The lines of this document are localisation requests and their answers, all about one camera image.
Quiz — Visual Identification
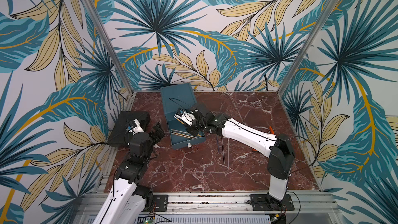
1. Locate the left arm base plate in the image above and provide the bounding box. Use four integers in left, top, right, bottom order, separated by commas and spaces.
150, 195, 169, 212

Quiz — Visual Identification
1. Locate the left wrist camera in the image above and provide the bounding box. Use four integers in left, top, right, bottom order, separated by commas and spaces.
126, 119, 144, 135

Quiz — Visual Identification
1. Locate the teal drawer cabinet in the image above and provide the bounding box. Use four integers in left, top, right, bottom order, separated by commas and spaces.
160, 83, 197, 122

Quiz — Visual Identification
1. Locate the yellow pencil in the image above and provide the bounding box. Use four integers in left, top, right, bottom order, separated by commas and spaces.
172, 133, 196, 139

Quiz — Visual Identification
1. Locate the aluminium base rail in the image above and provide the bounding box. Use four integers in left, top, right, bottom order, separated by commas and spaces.
73, 190, 344, 224

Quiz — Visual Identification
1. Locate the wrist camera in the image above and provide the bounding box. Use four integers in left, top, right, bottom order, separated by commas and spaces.
174, 108, 196, 126
126, 119, 144, 135

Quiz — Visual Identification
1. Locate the orange handled tool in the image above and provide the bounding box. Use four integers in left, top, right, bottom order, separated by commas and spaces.
269, 126, 275, 135

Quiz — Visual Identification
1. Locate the small circuit board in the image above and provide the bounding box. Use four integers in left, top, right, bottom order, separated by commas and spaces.
136, 216, 155, 224

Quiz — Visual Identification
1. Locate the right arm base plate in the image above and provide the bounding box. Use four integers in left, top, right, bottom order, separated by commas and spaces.
247, 194, 295, 212

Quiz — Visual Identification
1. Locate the black plastic case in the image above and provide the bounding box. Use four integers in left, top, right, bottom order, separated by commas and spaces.
107, 111, 150, 147

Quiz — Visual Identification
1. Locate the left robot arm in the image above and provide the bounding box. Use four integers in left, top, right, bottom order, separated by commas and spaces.
93, 120, 165, 224

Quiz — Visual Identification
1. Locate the teal drawer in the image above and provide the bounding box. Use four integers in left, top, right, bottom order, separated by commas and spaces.
167, 120, 206, 149

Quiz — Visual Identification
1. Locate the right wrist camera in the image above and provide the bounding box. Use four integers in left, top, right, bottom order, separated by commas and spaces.
174, 108, 196, 126

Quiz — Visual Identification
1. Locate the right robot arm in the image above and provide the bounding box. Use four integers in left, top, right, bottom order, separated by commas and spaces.
174, 104, 295, 203

